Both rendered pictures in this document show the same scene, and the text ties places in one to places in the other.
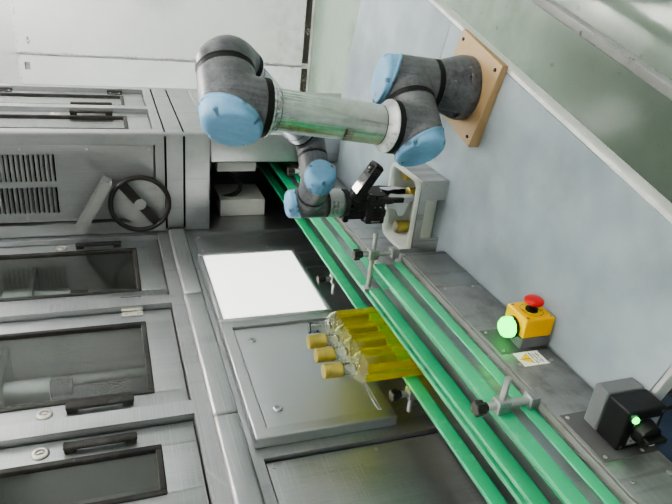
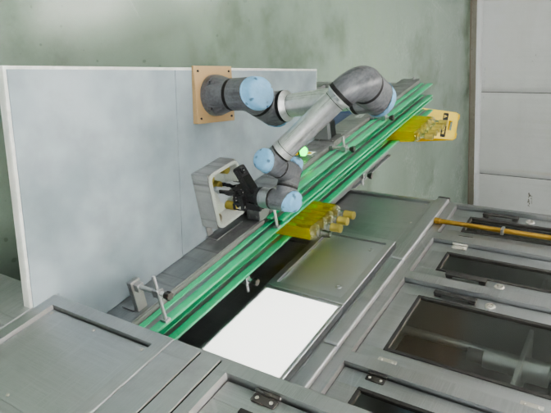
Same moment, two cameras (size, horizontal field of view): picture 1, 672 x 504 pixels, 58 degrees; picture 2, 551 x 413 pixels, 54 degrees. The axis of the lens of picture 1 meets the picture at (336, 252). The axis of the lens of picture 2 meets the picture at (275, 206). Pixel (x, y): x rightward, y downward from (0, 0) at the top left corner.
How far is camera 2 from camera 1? 2.87 m
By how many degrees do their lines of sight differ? 103
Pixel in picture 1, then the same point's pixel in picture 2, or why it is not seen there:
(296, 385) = (348, 256)
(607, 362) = not seen: hidden behind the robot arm
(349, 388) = (325, 245)
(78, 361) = (452, 336)
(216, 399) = (394, 265)
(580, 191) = (277, 88)
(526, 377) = (321, 149)
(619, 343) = not seen: hidden behind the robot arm
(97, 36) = not seen: outside the picture
